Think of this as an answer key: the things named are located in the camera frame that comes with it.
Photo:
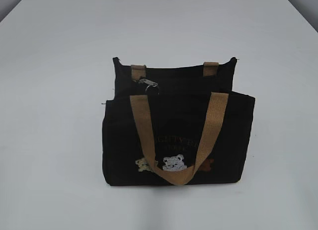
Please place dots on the black canvas tote bag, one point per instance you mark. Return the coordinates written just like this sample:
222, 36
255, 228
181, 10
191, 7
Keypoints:
175, 126

